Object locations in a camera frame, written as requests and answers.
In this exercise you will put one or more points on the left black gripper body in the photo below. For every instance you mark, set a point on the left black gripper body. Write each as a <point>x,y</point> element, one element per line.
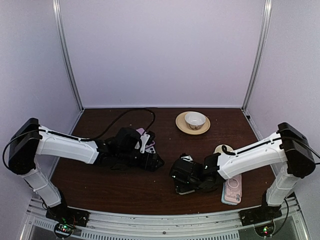
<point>125,157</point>

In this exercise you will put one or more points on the aluminium frame post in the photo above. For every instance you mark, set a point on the aluminium frame post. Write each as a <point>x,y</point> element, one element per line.
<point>65,53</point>
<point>264,30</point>

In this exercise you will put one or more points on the left aluminium frame post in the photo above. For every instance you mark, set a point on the left aluminium frame post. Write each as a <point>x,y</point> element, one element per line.
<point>65,53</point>

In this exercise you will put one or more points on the light blue phone case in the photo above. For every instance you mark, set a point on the light blue phone case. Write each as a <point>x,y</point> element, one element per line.
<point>230,196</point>

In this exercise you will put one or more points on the right aluminium frame post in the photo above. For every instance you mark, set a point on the right aluminium frame post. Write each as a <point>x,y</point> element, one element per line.
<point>264,30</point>

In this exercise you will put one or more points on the pink phone case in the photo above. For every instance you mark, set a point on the pink phone case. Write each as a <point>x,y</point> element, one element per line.
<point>232,192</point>

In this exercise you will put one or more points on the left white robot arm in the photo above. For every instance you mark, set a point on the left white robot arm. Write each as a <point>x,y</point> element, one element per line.
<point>33,139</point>

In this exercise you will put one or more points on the beige ceramic saucer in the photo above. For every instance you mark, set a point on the beige ceramic saucer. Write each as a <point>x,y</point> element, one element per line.
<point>182,125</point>

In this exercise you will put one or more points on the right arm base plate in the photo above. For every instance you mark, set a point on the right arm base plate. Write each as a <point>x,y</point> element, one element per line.
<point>259,214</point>

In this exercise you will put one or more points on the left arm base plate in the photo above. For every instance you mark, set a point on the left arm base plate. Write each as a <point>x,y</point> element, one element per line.
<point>70,216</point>

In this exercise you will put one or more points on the cream ceramic mug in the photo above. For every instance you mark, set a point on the cream ceramic mug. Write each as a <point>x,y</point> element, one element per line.
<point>223,148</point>

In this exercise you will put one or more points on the aluminium front rail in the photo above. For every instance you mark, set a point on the aluminium front rail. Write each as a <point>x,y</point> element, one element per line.
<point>224,225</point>

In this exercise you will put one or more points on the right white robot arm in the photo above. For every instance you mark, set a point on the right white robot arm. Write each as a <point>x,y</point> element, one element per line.
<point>287,146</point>

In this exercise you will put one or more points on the purple smartphone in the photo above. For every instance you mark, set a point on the purple smartphone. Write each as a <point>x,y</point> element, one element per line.
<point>141,131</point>

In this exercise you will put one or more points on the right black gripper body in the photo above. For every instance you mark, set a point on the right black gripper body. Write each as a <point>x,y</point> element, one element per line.
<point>188,186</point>

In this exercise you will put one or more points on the white ceramic bowl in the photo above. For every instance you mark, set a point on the white ceramic bowl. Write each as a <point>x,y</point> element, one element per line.
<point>195,120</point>

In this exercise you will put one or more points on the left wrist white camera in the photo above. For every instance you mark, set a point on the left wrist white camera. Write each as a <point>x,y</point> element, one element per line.
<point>144,143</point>

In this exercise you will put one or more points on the black smartphone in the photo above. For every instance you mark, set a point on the black smartphone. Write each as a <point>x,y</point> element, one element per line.
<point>184,192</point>

